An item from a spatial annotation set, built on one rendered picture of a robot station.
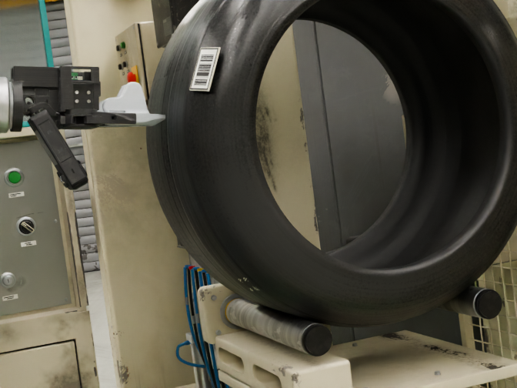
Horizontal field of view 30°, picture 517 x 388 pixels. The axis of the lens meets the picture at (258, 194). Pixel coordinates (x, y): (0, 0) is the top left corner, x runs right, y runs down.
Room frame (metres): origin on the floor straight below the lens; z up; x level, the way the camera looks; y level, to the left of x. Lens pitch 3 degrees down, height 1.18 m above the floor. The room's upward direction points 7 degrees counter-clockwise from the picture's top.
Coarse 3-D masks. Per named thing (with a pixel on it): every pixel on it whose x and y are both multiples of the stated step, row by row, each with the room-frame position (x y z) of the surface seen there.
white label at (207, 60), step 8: (200, 48) 1.30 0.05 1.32; (208, 48) 1.29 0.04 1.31; (216, 48) 1.27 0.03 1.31; (200, 56) 1.30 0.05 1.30; (208, 56) 1.28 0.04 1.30; (216, 56) 1.27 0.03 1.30; (200, 64) 1.29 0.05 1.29; (208, 64) 1.28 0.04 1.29; (200, 72) 1.29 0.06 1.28; (208, 72) 1.27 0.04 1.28; (192, 80) 1.29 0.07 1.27; (200, 80) 1.28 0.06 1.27; (208, 80) 1.27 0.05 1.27; (192, 88) 1.29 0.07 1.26; (200, 88) 1.28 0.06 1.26; (208, 88) 1.26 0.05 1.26
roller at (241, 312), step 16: (240, 304) 1.58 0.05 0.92; (256, 304) 1.55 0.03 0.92; (240, 320) 1.56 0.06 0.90; (256, 320) 1.49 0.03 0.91; (272, 320) 1.43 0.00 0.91; (288, 320) 1.39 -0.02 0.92; (304, 320) 1.36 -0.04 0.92; (272, 336) 1.43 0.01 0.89; (288, 336) 1.36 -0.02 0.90; (304, 336) 1.31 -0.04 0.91; (320, 336) 1.32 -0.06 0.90; (304, 352) 1.33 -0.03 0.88; (320, 352) 1.32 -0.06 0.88
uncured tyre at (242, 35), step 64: (256, 0) 1.30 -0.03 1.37; (320, 0) 1.63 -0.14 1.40; (384, 0) 1.64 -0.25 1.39; (448, 0) 1.39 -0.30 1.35; (192, 64) 1.31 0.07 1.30; (256, 64) 1.29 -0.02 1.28; (384, 64) 1.69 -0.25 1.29; (448, 64) 1.66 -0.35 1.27; (512, 64) 1.43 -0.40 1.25; (192, 128) 1.29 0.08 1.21; (448, 128) 1.68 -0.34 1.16; (512, 128) 1.42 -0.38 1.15; (192, 192) 1.31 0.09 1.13; (256, 192) 1.28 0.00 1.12; (448, 192) 1.66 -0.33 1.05; (512, 192) 1.42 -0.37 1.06; (192, 256) 1.48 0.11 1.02; (256, 256) 1.30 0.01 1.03; (320, 256) 1.31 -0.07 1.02; (384, 256) 1.64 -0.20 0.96; (448, 256) 1.37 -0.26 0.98; (320, 320) 1.36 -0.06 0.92; (384, 320) 1.38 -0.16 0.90
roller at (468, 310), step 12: (468, 288) 1.45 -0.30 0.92; (480, 288) 1.43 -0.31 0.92; (456, 300) 1.46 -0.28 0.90; (468, 300) 1.43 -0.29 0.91; (480, 300) 1.41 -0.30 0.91; (492, 300) 1.41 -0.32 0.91; (456, 312) 1.48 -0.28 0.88; (468, 312) 1.44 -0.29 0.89; (480, 312) 1.41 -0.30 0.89; (492, 312) 1.41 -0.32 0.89
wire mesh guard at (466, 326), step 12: (516, 228) 1.65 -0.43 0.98; (516, 252) 1.66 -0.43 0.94; (492, 276) 1.73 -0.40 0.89; (504, 288) 1.71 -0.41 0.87; (504, 300) 1.71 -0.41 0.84; (516, 312) 1.68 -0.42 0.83; (468, 324) 1.84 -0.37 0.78; (480, 324) 1.79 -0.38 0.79; (468, 336) 1.83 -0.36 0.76; (492, 348) 1.76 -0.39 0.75; (504, 348) 1.73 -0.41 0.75
